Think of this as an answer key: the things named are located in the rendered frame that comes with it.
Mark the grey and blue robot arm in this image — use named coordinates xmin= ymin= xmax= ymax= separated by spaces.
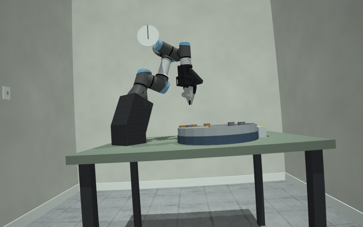
xmin=128 ymin=40 xmax=203 ymax=100

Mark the grey round turntable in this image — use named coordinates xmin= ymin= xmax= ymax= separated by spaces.
xmin=177 ymin=123 xmax=267 ymax=145

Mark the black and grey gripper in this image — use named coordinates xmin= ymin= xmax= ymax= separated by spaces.
xmin=176 ymin=64 xmax=197 ymax=105

